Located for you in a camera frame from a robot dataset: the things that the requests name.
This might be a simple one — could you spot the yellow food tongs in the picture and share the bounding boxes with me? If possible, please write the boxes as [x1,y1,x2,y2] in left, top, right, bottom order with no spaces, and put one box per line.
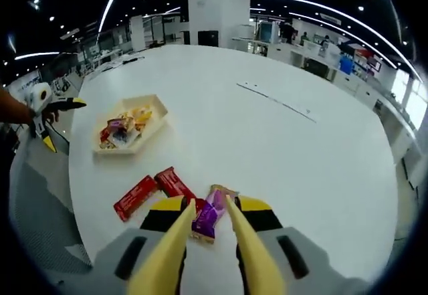
[127,193,286,295]

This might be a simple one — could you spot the purple snack packet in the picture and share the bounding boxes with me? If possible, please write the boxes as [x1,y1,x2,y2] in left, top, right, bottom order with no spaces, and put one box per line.
[189,183,241,246]

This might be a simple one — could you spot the long red snack bar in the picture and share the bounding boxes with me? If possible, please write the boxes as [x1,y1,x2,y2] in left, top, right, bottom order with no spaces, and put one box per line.
[153,166,207,211]
[112,174,158,223]

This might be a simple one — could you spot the black panel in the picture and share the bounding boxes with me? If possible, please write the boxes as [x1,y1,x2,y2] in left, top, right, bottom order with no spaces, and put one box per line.
[197,30,219,47]

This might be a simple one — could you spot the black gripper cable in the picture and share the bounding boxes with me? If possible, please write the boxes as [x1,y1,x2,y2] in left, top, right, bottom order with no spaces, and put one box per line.
[49,122,70,146]

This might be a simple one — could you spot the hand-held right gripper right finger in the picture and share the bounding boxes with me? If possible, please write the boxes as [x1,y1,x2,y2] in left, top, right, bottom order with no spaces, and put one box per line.
[233,195,355,295]

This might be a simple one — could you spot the slim white pillar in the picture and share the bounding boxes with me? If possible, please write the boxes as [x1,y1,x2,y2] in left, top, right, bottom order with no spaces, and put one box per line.
[129,15,146,50]

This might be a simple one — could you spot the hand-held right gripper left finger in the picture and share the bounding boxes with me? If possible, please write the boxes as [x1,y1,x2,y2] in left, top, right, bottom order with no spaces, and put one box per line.
[93,195,192,295]

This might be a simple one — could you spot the cream hexagonal container tray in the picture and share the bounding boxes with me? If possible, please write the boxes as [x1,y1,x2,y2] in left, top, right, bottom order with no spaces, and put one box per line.
[92,93,169,157]

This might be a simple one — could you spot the light blue display panel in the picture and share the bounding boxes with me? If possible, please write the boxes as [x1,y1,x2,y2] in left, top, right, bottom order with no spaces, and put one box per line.
[259,20,280,41]

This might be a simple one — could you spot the white mesh office chair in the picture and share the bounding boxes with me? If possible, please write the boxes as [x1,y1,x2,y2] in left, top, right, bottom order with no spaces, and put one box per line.
[8,130,94,291]

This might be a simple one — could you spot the person's left hand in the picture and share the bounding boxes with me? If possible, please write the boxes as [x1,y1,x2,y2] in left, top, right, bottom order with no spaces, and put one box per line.
[42,109,61,124]

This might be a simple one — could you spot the pile of snacks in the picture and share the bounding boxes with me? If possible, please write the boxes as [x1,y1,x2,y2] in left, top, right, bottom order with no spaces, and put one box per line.
[98,106,155,151]

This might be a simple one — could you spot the red white display poster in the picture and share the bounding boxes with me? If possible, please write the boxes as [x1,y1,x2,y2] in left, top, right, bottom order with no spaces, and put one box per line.
[354,47,383,75]

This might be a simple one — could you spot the blue box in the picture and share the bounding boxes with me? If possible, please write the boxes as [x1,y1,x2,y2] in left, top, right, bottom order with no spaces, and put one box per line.
[339,55,354,75]

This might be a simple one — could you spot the white square pillar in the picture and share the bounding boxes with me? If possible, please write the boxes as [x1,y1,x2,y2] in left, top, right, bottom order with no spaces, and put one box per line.
[187,0,251,47]

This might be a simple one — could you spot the row of white desks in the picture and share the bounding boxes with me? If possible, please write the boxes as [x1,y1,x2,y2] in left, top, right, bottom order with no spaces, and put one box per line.
[230,23,422,162]

